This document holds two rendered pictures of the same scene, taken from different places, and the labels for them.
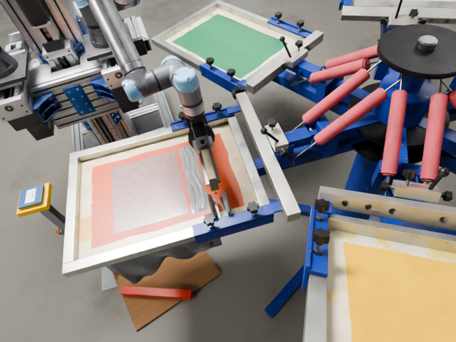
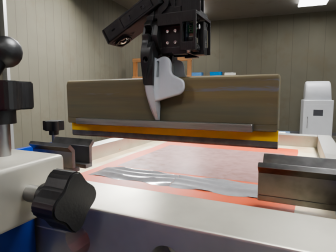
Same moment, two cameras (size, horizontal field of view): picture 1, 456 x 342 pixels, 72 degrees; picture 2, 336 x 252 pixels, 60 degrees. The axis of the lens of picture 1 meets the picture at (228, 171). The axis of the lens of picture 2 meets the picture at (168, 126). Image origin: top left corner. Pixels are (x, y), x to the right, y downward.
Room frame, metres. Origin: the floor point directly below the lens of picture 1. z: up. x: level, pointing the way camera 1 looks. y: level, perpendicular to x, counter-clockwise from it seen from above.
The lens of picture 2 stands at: (1.07, -0.31, 1.12)
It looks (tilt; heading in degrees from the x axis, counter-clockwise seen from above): 6 degrees down; 121
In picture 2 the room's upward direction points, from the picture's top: straight up
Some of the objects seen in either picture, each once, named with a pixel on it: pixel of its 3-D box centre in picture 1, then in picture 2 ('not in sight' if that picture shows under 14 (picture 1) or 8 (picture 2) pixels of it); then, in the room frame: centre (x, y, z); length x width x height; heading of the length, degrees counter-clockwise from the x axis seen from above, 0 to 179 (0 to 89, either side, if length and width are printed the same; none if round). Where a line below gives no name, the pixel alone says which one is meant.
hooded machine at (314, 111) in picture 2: not in sight; (316, 111); (0.57, 7.35, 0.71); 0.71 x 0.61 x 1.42; 101
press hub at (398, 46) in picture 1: (376, 159); not in sight; (0.91, -0.76, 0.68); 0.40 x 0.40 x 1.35
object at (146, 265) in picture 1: (169, 252); not in sight; (0.58, 0.32, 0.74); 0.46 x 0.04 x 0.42; 96
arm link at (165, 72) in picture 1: (172, 73); not in sight; (0.93, 0.13, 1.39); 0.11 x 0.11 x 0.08; 20
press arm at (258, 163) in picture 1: (260, 166); not in sight; (0.84, -0.15, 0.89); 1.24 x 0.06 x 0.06; 96
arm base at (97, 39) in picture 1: (102, 29); not in sight; (1.48, 0.45, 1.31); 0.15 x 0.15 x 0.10
